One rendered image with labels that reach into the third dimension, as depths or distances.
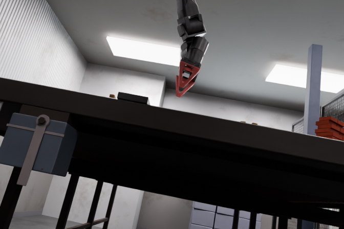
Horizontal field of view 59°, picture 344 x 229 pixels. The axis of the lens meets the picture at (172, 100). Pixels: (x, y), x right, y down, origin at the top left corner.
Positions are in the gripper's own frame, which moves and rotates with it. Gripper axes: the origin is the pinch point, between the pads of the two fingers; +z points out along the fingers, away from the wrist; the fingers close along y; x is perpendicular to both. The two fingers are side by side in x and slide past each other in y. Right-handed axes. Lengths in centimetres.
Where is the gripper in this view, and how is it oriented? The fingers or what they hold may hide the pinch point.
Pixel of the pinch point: (180, 90)
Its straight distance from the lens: 99.3
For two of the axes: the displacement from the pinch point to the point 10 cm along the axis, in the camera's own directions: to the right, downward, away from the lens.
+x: -9.2, -3.8, 0.4
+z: -3.8, 8.8, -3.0
